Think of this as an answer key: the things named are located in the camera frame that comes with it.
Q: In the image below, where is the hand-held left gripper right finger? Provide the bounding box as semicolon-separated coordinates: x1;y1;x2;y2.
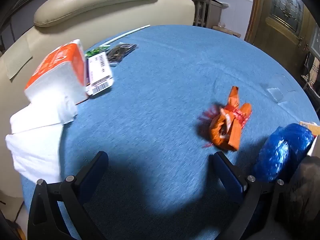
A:
212;152;290;240

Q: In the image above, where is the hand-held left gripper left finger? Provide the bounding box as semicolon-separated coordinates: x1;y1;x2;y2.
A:
27;151;109;240

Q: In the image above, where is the orange snack wrapper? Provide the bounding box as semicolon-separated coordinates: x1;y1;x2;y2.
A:
199;86;252;152

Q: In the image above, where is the blue plastic bag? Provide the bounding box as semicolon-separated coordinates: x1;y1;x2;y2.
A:
252;123;315;183

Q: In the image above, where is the clear plastic piece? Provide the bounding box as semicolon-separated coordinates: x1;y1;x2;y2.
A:
267;87;284;103

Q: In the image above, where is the white barcode box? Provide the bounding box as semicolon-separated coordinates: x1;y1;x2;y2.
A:
85;51;115;96

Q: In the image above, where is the orange tissue pack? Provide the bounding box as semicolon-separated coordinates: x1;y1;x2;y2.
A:
24;39;87;105

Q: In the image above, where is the green packet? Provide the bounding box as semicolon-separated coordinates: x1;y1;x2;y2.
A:
85;45;110;57

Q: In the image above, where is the dark clear packet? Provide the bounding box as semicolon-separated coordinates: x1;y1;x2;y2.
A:
106;44;138;67

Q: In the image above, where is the white thin stick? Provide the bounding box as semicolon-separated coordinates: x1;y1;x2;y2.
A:
100;24;150;47

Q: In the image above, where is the brown cardboard box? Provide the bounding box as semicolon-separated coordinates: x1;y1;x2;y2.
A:
212;26;242;38

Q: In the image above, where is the wooden glass door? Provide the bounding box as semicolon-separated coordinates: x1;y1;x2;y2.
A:
244;0;320;60

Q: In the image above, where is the beige leather sofa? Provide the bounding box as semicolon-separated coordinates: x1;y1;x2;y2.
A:
0;0;195;230

